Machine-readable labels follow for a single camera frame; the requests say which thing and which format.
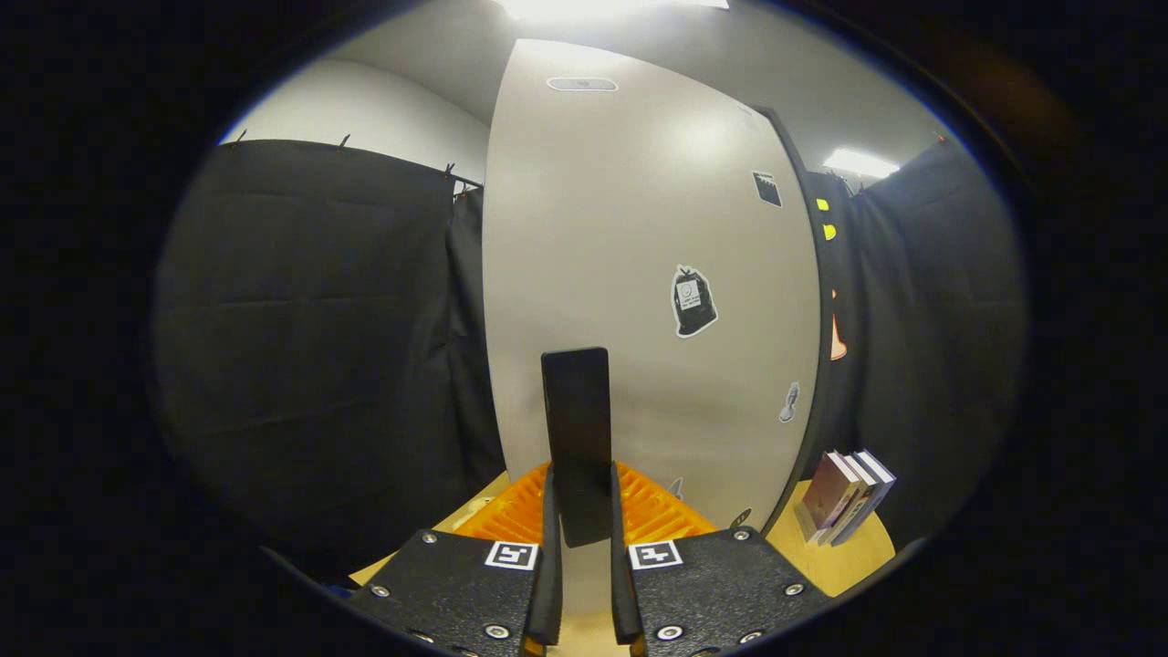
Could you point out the white brown spine book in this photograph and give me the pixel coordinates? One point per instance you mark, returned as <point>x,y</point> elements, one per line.
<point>856,504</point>

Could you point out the dark grey cabinet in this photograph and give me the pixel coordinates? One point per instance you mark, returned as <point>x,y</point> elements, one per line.
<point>801,196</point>

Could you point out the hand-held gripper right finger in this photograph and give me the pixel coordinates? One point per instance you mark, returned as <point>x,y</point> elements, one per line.
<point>721,593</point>

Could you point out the large ceiling light panel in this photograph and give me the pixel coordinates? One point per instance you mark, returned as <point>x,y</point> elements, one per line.
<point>602,7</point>

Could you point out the mauve cover book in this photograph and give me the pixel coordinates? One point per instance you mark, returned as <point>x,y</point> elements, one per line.
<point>829,493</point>

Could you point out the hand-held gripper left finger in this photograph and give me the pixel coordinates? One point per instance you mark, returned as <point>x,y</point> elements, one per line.
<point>456,593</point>

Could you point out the black backdrop cloth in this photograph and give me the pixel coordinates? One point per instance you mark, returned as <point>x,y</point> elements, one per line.
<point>319,365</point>

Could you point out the small ceiling light panel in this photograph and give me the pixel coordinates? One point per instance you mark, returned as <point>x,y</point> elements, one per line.
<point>860,162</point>

